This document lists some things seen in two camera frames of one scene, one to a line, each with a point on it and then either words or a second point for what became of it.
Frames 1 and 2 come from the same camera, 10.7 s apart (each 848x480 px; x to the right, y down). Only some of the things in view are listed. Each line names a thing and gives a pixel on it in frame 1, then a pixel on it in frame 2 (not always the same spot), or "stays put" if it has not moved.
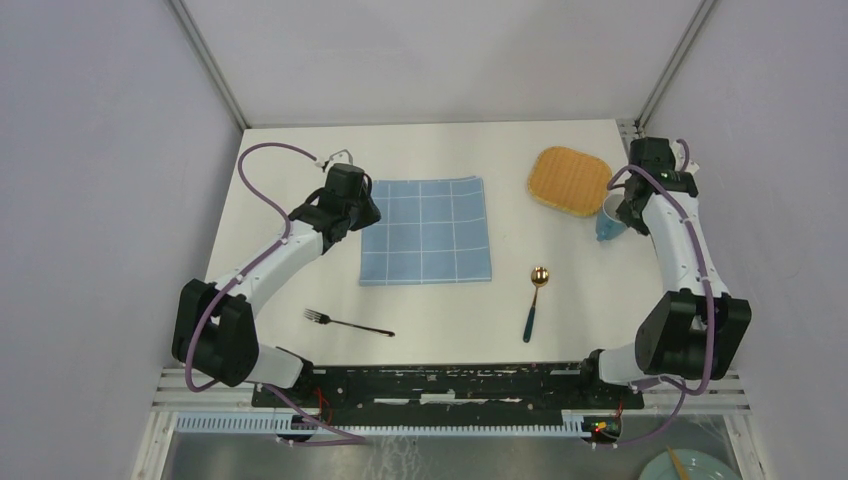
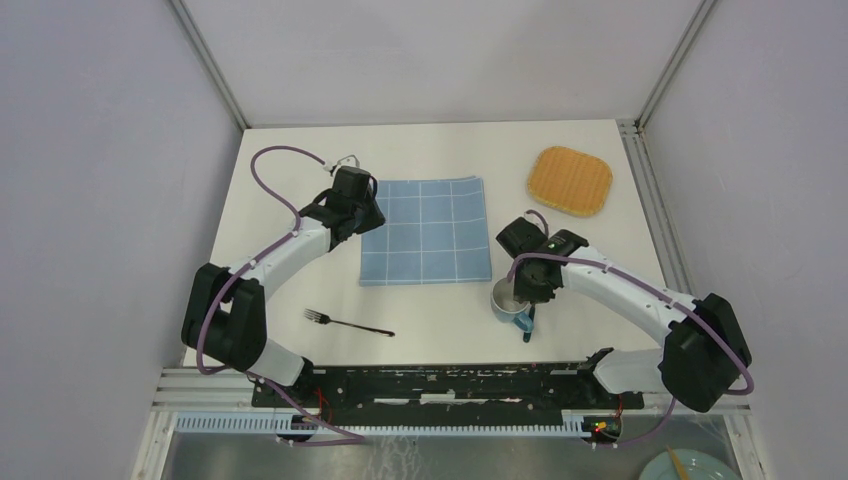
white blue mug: x=609 y=224 → x=506 y=308
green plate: x=698 y=465 stays put
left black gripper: x=372 y=213 stays put
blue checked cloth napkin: x=432 y=230 stays put
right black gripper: x=632 y=219 → x=538 y=295
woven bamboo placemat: x=570 y=181 stays put
